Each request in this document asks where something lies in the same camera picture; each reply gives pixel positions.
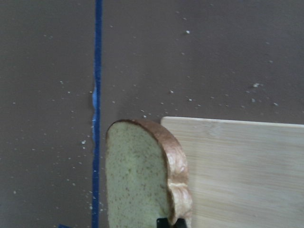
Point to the bread slice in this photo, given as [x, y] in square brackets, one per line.
[146, 176]

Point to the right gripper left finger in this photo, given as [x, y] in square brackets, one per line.
[162, 223]

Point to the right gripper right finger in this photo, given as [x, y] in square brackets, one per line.
[180, 223]

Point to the wooden cutting board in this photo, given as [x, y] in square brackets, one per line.
[243, 174]

